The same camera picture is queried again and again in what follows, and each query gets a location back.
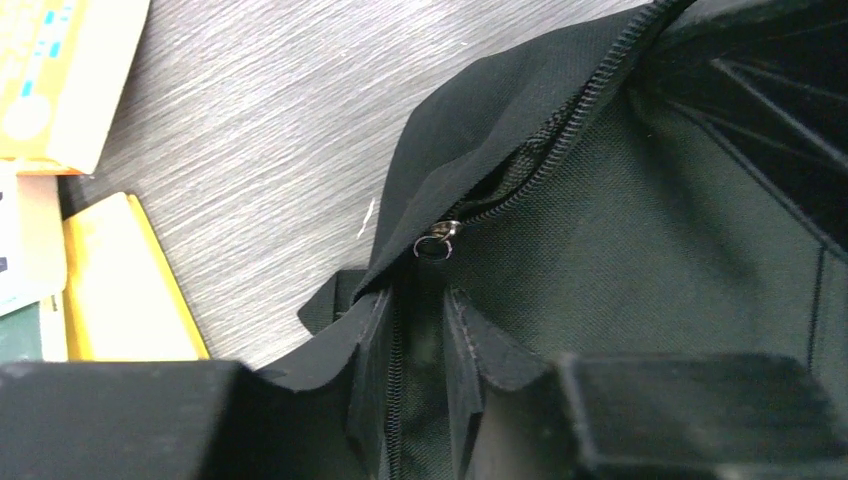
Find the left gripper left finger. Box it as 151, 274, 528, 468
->
344, 288, 394, 479

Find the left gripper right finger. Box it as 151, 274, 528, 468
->
442, 288, 549, 479

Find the black backpack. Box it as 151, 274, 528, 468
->
268, 1, 847, 479

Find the yellow book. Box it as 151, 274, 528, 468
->
63, 192, 210, 361

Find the dark green book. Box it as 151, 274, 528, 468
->
0, 294, 69, 363

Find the orange book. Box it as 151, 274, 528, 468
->
1, 0, 150, 175

